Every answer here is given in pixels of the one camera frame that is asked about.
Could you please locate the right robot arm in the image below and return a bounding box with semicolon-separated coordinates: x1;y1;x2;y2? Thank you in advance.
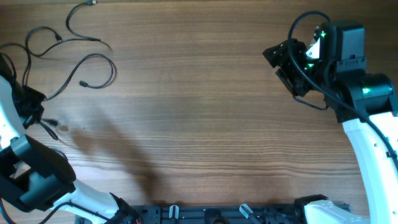
263;21;397;223

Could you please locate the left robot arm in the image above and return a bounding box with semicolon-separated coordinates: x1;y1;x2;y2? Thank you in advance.
1;54;142;223

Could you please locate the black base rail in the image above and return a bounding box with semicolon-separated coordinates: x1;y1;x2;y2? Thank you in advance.
133;203;301;224

